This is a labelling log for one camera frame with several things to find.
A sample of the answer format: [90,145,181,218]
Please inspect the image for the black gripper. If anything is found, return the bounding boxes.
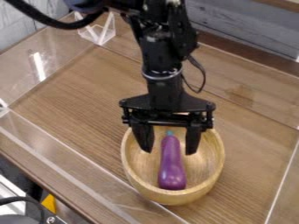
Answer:
[118,79,216,155]

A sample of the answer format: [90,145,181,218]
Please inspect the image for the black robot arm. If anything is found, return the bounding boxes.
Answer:
[64,0,216,155]

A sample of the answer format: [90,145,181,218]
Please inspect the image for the brown wooden bowl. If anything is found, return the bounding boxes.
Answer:
[120,127,225,206]

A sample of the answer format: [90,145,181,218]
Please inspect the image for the purple toy eggplant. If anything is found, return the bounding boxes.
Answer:
[157,130,187,191]

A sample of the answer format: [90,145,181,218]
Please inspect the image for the black cable bottom left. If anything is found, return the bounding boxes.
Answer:
[0,195,44,224]

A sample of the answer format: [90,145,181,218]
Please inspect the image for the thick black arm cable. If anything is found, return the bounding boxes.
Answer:
[4,0,108,31]

